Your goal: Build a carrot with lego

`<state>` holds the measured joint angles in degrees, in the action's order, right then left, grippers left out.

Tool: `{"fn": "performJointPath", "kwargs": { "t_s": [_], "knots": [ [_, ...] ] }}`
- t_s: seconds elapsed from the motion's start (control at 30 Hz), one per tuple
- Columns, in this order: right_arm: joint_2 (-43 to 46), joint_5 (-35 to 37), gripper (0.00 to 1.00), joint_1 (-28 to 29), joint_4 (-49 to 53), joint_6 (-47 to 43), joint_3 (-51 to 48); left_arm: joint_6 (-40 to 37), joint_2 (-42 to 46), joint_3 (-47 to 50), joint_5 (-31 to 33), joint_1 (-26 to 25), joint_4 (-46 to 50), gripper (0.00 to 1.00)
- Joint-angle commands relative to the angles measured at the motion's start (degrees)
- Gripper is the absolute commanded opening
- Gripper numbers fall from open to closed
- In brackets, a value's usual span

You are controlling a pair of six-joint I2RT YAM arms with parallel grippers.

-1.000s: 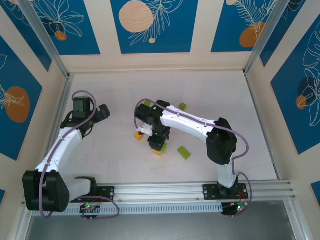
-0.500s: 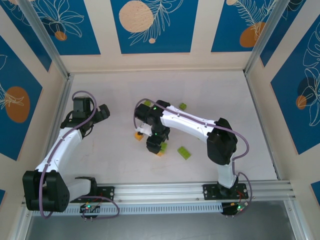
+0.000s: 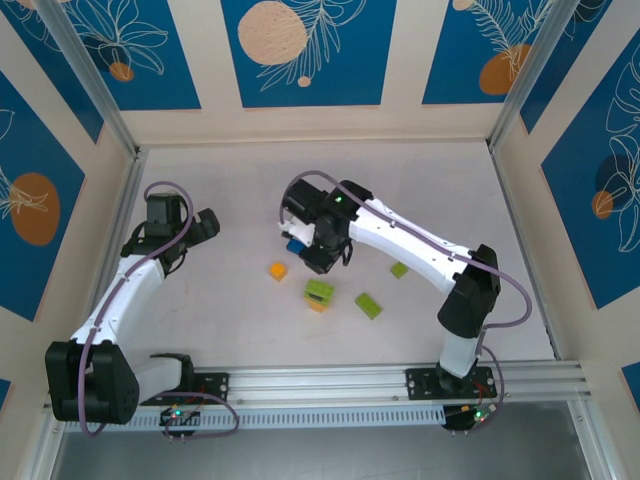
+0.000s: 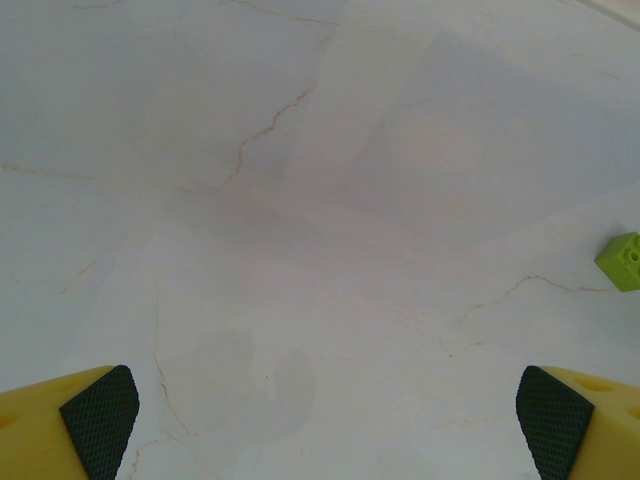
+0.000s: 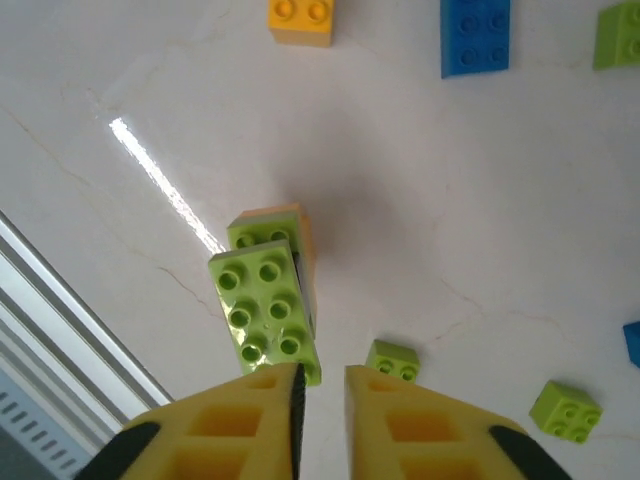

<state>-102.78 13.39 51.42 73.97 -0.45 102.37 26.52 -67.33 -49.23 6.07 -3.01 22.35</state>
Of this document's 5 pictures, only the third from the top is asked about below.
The aluminium frame post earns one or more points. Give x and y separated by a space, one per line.
91 75
35 470
595 450
534 75

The green small lego brick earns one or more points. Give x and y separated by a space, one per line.
399 270

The orange small lego brick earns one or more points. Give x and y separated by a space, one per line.
278 271

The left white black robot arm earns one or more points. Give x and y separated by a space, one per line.
135 285

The long aluminium mounting rail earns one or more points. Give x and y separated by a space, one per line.
325 382

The green long lego brick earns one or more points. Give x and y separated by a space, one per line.
320 288
368 305

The blue floral wall poster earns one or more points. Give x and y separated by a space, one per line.
632 380
450 50
50 85
350 75
560 90
575 225
165 75
4 395
20 150

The aluminium frame bar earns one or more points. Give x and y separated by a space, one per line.
509 200
132 180

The blue lego brick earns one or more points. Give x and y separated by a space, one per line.
294 248

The small green circuit board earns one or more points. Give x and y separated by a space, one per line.
175 414
470 417

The grey metal panel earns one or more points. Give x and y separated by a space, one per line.
325 457

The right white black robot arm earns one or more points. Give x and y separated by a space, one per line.
400 235

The orange long lego brick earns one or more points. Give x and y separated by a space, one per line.
316 308

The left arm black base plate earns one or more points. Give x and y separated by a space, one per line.
215 387

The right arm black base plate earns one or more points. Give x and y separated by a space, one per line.
420 385

